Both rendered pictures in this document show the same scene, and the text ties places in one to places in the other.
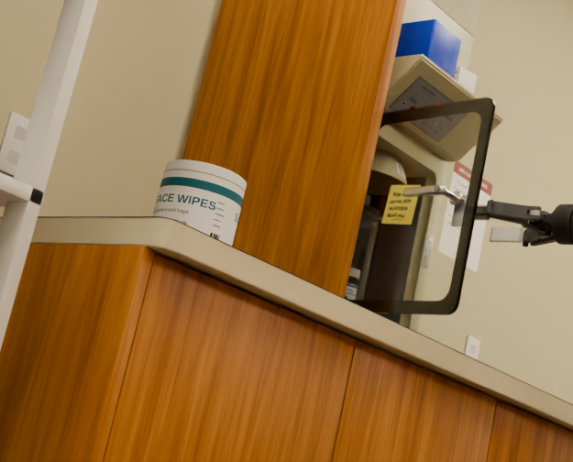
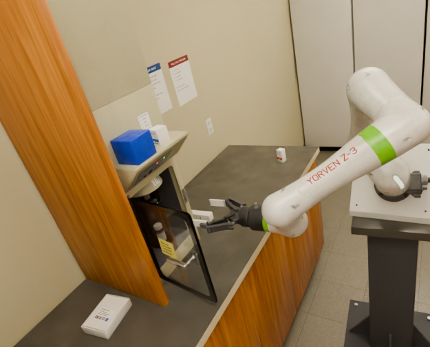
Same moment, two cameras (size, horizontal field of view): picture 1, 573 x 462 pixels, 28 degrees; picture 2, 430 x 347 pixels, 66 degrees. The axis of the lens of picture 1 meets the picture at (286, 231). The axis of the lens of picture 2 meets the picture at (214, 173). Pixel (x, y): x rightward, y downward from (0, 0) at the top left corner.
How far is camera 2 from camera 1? 1.71 m
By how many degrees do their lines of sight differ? 40
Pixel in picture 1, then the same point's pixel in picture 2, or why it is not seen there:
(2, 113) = not seen: outside the picture
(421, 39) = (129, 153)
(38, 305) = not seen: outside the picture
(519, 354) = (224, 103)
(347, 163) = (131, 243)
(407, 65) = (130, 175)
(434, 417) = (225, 317)
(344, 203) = (141, 260)
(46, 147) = not seen: outside the picture
